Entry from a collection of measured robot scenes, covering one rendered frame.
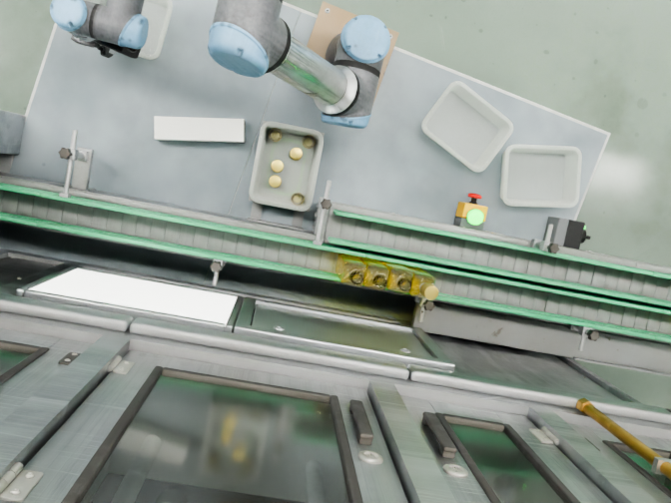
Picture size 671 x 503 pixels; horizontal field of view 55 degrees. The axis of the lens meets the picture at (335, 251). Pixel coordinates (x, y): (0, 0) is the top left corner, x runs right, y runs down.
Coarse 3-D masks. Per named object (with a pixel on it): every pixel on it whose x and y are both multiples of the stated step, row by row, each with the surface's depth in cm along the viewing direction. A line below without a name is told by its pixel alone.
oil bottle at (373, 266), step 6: (360, 258) 172; (366, 258) 170; (366, 264) 160; (372, 264) 158; (378, 264) 161; (366, 270) 158; (372, 270) 156; (378, 270) 156; (384, 270) 156; (366, 276) 157; (384, 276) 156; (366, 282) 156; (372, 282) 156; (378, 282) 159; (378, 288) 157; (384, 288) 157
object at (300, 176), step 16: (272, 128) 178; (288, 128) 175; (304, 128) 175; (272, 144) 182; (288, 144) 182; (320, 144) 176; (256, 160) 175; (272, 160) 182; (288, 160) 183; (304, 160) 183; (320, 160) 176; (256, 176) 176; (288, 176) 183; (304, 176) 184; (256, 192) 181; (272, 192) 183; (288, 192) 184; (304, 192) 184; (288, 208) 177; (304, 208) 177
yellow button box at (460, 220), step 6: (462, 204) 184; (468, 204) 182; (474, 204) 185; (456, 210) 189; (462, 210) 183; (468, 210) 183; (480, 210) 183; (486, 210) 183; (456, 216) 188; (462, 216) 183; (456, 222) 187; (462, 222) 183; (474, 228) 183; (480, 228) 183
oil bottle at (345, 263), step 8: (344, 256) 166; (352, 256) 170; (336, 264) 173; (344, 264) 156; (352, 264) 156; (360, 264) 156; (336, 272) 169; (344, 272) 156; (360, 272) 155; (344, 280) 156
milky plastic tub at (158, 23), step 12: (96, 0) 174; (156, 0) 174; (168, 0) 170; (144, 12) 177; (156, 12) 177; (168, 12) 171; (156, 24) 178; (168, 24) 172; (156, 36) 178; (144, 48) 178; (156, 48) 178
